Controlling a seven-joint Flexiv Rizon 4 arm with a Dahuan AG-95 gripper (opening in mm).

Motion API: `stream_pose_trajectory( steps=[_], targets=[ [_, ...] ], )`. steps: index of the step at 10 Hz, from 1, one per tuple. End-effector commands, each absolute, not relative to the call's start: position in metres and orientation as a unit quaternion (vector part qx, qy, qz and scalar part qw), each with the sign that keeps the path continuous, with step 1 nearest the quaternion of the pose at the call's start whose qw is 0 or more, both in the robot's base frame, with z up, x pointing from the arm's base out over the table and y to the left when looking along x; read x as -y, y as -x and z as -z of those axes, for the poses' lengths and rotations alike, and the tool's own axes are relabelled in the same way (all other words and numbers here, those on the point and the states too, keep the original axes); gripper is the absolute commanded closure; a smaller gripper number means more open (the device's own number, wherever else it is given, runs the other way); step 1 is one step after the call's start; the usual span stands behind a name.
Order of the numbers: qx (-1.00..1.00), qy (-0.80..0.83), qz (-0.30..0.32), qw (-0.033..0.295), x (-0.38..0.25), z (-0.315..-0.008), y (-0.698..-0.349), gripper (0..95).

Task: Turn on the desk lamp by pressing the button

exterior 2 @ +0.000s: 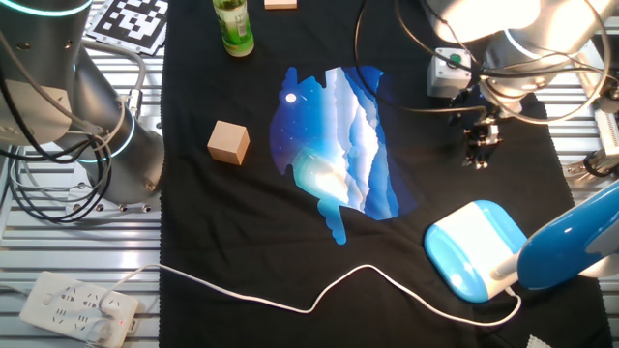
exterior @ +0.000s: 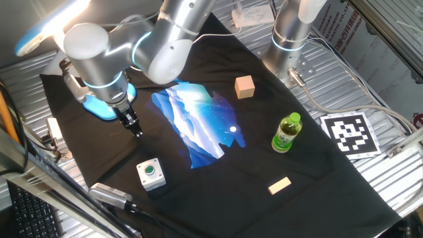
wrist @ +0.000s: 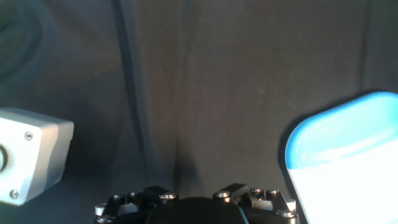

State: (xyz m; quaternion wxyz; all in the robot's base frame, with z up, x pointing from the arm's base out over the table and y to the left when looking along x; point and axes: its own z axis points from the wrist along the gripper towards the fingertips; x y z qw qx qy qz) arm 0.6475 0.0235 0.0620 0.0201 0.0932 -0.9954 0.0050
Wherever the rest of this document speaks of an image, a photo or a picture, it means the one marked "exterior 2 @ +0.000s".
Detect green tea bottle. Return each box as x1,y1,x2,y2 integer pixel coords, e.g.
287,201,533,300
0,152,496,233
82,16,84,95
212,0,255,58

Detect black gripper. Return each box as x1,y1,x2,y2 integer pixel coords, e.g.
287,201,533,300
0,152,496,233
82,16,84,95
452,89,503,170

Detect black cloth with blue print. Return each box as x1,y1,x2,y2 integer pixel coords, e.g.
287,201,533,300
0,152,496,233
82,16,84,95
158,0,613,348

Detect blue white handheld appliance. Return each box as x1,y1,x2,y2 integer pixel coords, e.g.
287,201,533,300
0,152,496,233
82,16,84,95
424,178,619,305

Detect white power strip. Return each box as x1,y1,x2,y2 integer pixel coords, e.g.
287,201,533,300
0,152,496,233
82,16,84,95
18,270,141,348

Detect black and white marker board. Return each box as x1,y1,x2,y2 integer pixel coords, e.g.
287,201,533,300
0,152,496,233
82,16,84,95
85,0,169,57

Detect black cable bundle at base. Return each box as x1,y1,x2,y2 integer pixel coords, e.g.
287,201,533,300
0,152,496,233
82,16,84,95
0,134,115,224

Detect thick grey robot cable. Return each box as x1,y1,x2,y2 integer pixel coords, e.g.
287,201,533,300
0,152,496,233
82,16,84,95
81,41,146,120

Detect wooden cube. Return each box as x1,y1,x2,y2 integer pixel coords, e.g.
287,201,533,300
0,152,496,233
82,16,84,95
206,120,251,167

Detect white box with green button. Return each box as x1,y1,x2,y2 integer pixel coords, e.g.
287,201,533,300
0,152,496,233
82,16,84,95
427,46,473,100

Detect grey metal clamp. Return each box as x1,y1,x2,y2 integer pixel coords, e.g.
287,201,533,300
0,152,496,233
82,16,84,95
563,147,619,181

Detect black cables on arm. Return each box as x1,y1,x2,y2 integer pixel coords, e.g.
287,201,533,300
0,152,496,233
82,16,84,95
354,0,613,128

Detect white lamp power cable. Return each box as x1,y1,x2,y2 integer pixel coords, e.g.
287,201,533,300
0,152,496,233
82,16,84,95
99,263,522,328

